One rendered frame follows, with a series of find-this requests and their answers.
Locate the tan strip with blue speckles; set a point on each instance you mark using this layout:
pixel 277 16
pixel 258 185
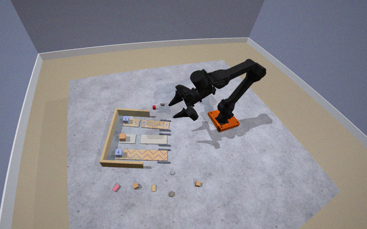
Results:
pixel 152 124

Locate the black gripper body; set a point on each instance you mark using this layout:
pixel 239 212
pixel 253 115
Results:
pixel 190 110

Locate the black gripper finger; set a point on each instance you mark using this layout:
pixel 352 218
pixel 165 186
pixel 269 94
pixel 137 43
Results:
pixel 182 113
pixel 176 99

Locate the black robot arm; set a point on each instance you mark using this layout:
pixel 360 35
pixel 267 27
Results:
pixel 204 81

